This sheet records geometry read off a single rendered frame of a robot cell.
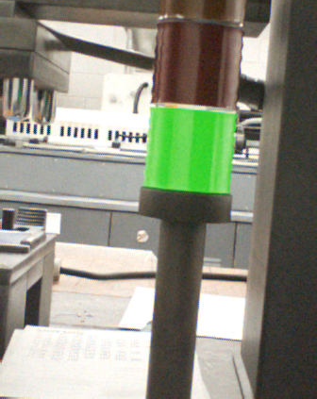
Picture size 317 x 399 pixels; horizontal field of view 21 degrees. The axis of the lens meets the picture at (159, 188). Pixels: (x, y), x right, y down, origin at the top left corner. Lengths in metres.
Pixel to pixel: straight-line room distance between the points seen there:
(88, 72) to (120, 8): 6.52
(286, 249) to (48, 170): 4.64
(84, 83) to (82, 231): 2.21
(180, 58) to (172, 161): 0.04
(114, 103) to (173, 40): 5.36
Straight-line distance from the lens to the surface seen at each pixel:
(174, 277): 0.36
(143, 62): 0.70
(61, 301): 0.88
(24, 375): 0.43
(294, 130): 0.55
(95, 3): 0.58
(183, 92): 0.35
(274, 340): 0.57
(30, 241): 0.61
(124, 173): 5.09
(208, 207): 0.35
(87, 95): 7.08
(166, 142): 0.35
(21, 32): 0.55
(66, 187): 5.15
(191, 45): 0.35
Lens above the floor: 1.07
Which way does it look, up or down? 3 degrees down
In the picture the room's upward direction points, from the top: 5 degrees clockwise
